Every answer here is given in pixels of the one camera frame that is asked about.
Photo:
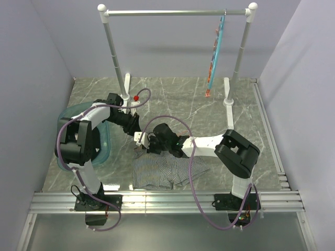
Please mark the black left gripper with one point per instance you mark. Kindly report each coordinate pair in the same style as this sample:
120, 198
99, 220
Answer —
133, 125

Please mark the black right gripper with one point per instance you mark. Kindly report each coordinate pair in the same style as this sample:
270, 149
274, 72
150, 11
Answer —
152, 137

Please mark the grey striped boxer underwear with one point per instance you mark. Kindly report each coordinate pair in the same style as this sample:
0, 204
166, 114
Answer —
158, 172

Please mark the beige clip hanger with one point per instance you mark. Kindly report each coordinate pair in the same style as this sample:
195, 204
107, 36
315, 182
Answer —
183, 134

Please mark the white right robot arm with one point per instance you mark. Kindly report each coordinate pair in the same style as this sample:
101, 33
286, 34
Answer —
237, 153

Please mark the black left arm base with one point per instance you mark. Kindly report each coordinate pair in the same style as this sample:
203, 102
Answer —
96, 213

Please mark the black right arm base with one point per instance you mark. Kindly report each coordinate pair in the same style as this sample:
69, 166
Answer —
228, 202

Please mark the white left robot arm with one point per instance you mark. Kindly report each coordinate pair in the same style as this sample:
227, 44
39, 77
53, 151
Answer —
77, 141

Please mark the blue hanger with orange clips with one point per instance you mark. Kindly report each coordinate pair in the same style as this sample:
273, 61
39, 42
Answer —
216, 53

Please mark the black clothes in basket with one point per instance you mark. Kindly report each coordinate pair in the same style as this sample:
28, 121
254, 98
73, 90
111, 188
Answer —
97, 146

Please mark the teal plastic basket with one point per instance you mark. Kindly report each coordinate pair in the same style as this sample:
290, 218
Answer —
103, 128

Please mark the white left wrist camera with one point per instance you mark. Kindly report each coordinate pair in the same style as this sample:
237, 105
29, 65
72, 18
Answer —
134, 104

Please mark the aluminium mounting rail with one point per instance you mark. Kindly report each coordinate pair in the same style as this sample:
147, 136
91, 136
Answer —
146, 202

